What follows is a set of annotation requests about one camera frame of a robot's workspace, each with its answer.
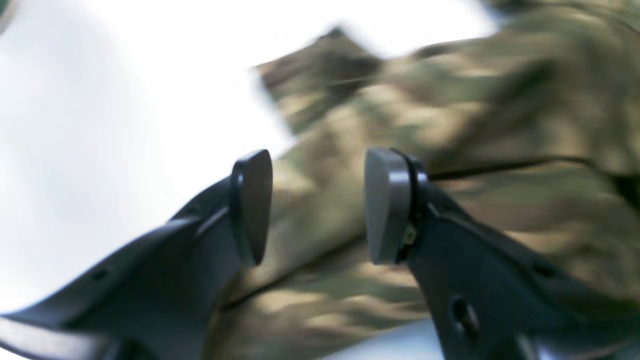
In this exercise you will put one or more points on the camouflage T-shirt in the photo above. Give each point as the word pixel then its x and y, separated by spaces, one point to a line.
pixel 534 130

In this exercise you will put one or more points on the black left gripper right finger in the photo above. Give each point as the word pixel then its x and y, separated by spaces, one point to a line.
pixel 489 297

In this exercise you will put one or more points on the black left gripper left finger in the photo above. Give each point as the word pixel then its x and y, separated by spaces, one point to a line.
pixel 153 299

